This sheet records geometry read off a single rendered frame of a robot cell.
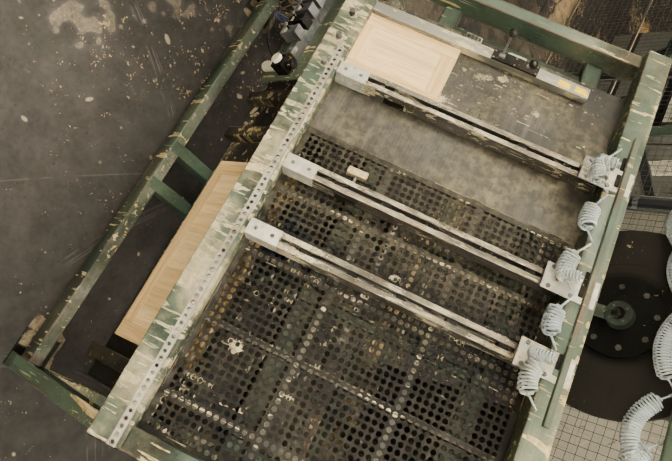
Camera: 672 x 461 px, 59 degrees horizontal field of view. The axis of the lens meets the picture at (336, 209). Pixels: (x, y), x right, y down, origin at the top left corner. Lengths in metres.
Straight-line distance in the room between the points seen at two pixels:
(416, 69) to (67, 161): 1.52
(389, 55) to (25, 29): 1.45
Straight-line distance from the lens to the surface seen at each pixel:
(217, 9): 3.21
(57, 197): 2.76
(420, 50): 2.56
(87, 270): 2.66
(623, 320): 2.54
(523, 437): 2.05
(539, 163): 2.38
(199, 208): 2.73
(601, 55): 2.78
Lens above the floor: 2.54
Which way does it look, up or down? 42 degrees down
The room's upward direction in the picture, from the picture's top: 98 degrees clockwise
